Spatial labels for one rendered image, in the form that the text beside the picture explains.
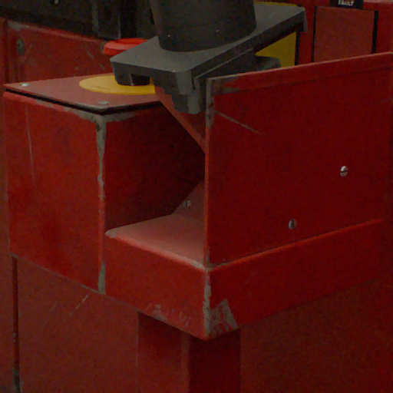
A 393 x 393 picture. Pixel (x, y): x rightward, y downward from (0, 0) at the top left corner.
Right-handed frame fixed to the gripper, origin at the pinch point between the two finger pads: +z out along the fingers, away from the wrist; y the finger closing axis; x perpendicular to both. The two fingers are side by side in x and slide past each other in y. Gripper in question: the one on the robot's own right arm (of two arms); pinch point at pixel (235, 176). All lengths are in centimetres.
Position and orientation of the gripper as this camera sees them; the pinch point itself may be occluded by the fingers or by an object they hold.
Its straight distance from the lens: 62.9
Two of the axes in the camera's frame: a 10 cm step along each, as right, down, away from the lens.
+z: 1.9, 8.8, 4.3
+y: 7.1, -4.3, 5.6
